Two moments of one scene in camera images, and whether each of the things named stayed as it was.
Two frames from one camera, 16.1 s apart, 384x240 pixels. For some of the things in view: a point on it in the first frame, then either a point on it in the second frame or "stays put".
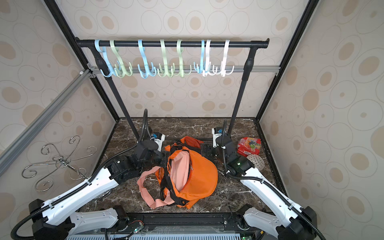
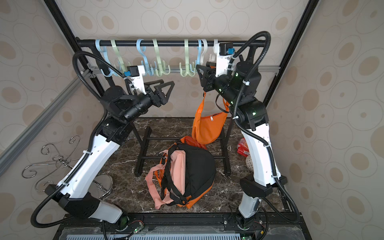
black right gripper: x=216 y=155 to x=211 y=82
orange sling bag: x=189 y=174 to x=206 y=128
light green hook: x=181 y=72 to x=187 y=65
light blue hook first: x=102 y=49 stays put
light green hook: x=166 y=71 to x=156 y=46
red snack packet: x=248 y=146 stays put
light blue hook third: x=153 y=72 stays put
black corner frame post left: x=69 y=35 stays put
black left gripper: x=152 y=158 to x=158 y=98
